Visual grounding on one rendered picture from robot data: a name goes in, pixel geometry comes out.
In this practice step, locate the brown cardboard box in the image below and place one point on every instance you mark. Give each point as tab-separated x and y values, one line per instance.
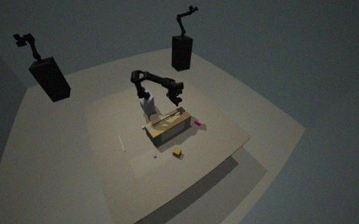
177	152

